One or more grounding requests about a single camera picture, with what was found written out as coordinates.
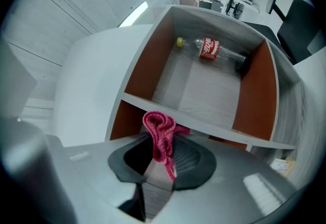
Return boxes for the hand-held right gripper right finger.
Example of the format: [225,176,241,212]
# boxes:
[152,133,305,224]

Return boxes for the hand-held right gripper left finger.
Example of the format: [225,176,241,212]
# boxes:
[45,131,155,224]

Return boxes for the red wiping cloth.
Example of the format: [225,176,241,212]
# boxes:
[142,110,191,182]

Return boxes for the grey wooden shelf unit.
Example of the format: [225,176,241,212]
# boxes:
[105,4,303,167]

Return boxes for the grey wood-grain table top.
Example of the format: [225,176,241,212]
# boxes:
[280,75,326,190]

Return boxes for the small card box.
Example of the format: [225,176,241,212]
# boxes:
[269,156,297,175]

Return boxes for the plastic bottle with red label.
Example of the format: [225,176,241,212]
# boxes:
[176,36,252,76]

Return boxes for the ceiling light panel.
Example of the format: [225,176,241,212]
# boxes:
[118,1,148,27]

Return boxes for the black office chair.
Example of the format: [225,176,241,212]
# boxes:
[241,0,326,66]

